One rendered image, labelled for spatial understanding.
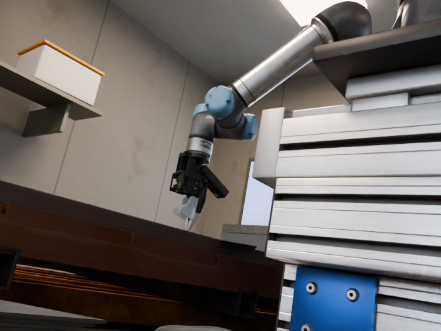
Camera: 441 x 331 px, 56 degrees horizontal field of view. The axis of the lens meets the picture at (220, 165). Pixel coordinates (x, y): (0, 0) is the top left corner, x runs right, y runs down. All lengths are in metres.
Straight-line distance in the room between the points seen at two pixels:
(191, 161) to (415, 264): 0.85
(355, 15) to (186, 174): 0.59
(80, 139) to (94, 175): 0.35
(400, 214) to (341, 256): 0.07
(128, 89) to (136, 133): 0.45
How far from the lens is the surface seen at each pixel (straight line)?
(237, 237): 2.00
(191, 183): 1.15
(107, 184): 4.15
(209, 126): 1.19
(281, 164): 0.48
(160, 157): 4.60
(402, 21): 0.52
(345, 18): 1.12
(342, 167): 0.45
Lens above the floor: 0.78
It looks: 15 degrees up
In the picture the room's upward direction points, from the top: 10 degrees clockwise
